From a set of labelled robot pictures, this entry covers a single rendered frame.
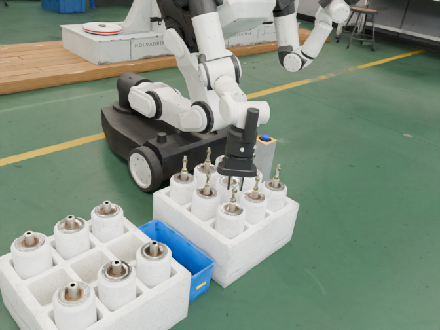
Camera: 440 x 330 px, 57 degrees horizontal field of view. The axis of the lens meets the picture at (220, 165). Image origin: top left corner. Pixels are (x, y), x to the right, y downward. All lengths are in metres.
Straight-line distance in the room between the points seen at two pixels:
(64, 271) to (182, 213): 0.43
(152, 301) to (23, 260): 0.35
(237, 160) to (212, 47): 0.39
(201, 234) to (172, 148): 0.54
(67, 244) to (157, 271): 0.28
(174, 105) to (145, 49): 1.67
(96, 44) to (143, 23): 0.56
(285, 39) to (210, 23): 0.46
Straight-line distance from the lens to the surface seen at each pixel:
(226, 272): 1.36
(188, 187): 1.43
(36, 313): 1.13
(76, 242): 1.23
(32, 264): 1.21
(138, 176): 1.84
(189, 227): 1.40
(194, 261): 1.39
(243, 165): 1.21
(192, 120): 1.72
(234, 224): 1.31
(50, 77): 3.06
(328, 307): 1.45
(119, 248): 1.32
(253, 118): 1.10
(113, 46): 3.33
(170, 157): 1.76
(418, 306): 1.60
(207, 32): 1.37
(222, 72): 1.34
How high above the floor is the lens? 1.01
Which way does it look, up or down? 29 degrees down
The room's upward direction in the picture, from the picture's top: 7 degrees clockwise
